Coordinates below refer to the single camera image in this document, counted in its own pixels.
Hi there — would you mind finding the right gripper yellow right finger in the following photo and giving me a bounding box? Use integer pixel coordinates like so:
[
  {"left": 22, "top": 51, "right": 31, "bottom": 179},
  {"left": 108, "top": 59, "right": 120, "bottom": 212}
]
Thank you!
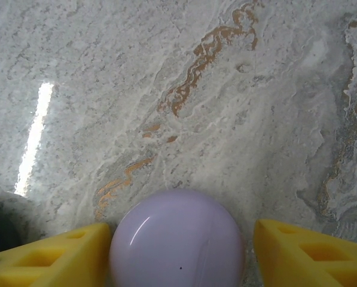
[{"left": 253, "top": 219, "right": 357, "bottom": 287}]

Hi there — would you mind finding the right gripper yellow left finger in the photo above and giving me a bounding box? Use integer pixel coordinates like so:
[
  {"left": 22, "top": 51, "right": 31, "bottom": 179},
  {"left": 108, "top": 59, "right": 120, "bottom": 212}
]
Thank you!
[{"left": 0, "top": 222, "right": 111, "bottom": 287}]

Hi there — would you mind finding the purple round earbud case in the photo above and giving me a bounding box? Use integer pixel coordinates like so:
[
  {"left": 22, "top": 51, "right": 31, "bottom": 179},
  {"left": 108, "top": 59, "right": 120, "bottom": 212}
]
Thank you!
[{"left": 108, "top": 188, "right": 247, "bottom": 287}]

